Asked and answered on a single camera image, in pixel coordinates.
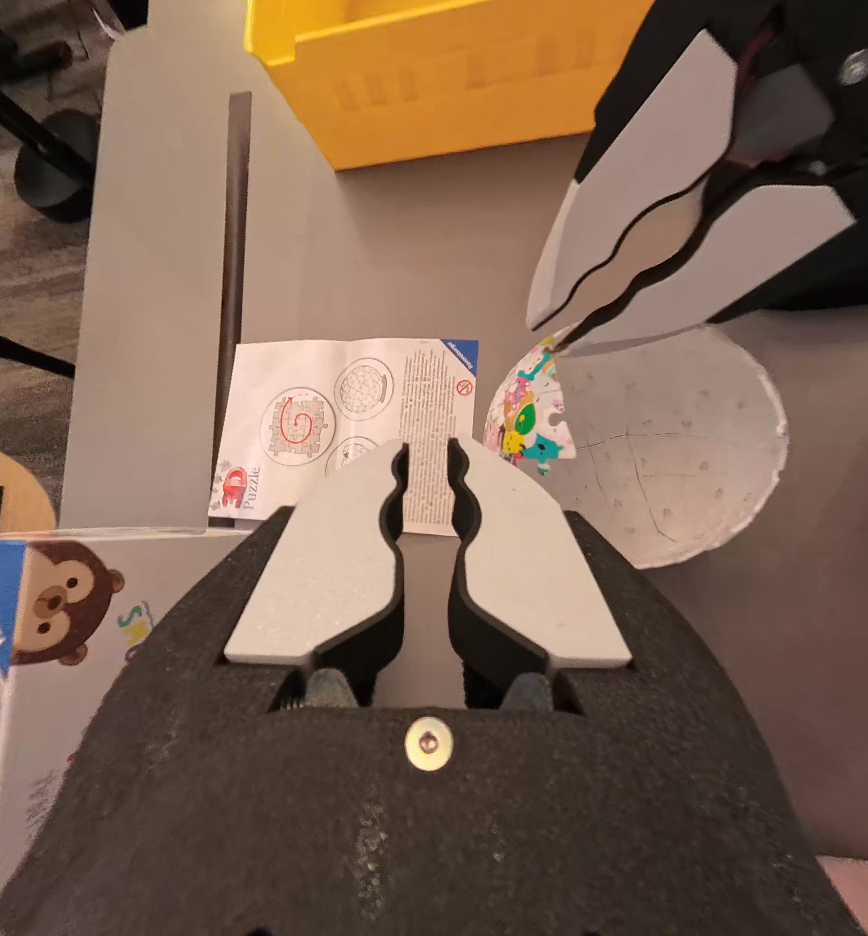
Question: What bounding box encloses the folded instruction leaflet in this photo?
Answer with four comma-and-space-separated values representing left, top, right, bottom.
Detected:
207, 338, 479, 538

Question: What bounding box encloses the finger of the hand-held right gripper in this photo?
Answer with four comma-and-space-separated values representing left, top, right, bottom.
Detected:
554, 183, 858, 351
525, 29, 741, 332

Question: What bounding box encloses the yellow plastic bin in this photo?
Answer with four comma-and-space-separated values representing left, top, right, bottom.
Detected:
244, 0, 658, 171

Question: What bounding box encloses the colourful puzzle box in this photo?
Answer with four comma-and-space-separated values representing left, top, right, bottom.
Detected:
0, 528, 248, 908

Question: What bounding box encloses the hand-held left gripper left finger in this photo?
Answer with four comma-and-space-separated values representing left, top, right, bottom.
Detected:
223, 441, 411, 668

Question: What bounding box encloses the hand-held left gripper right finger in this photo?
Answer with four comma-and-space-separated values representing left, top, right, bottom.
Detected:
446, 437, 634, 670

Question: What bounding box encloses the black metal leg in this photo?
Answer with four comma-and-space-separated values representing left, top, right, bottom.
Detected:
0, 29, 102, 224
0, 322, 77, 380

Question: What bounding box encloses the colourful puzzle ball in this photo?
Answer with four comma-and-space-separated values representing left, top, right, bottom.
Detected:
483, 325, 790, 570

